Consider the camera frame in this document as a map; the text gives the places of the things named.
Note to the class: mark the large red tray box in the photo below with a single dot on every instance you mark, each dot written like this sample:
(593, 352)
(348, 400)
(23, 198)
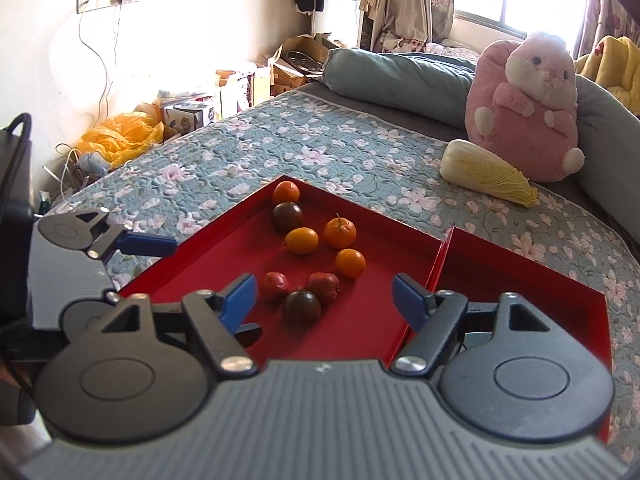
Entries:
(363, 322)

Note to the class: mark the yellow orange kumquat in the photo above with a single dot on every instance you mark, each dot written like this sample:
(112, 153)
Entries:
(302, 241)

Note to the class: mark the orange tangerine far corner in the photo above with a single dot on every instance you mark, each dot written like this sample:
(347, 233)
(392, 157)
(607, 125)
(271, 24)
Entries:
(285, 192)

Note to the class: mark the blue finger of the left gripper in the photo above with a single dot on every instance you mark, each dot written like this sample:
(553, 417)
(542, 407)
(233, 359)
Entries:
(145, 244)

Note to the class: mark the small red tray box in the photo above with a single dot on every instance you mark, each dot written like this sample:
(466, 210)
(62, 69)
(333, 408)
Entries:
(538, 365)

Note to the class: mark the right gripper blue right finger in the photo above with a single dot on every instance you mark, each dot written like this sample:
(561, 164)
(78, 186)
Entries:
(434, 318)

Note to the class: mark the small printed carton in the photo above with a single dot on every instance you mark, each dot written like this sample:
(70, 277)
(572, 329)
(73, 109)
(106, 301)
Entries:
(186, 112)

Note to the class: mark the small red apple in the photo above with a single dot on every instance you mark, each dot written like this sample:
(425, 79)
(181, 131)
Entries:
(273, 288)
(325, 286)

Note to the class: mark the tangerine with stem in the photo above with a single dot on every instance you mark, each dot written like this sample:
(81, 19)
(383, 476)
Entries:
(339, 233)

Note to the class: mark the dark tomato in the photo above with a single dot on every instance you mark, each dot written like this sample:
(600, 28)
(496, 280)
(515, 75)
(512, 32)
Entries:
(301, 309)
(287, 217)

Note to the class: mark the floral quilted bedspread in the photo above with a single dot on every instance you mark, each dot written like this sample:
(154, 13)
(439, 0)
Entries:
(389, 163)

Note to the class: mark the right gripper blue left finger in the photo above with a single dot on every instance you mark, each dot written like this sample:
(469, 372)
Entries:
(213, 318)

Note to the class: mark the yellow plush toy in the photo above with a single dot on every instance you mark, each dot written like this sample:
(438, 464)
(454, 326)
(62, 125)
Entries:
(615, 65)

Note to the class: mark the cardboard box with bowl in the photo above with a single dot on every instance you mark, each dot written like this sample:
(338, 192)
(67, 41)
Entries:
(297, 61)

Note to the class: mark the napa cabbage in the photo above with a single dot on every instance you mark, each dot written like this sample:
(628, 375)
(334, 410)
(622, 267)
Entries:
(470, 166)

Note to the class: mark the yellow plastic bag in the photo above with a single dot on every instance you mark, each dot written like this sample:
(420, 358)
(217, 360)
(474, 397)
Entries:
(122, 138)

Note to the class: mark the pink plush rabbit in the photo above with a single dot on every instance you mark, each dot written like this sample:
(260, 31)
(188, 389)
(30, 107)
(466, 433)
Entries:
(522, 106)

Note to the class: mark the teal rolled duvet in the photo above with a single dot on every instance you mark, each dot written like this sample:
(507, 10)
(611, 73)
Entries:
(436, 87)

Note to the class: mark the small round orange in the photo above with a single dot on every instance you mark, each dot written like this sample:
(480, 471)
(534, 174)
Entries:
(350, 263)

